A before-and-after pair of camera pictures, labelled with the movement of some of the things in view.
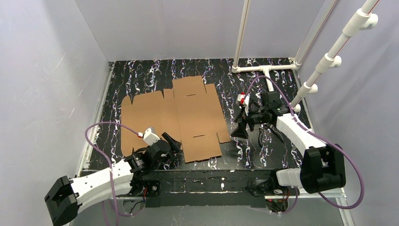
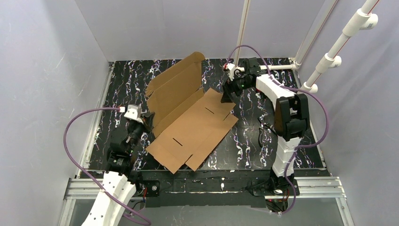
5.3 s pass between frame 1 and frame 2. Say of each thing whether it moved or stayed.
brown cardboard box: moved
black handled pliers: stayed
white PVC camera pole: stayed
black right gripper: moved
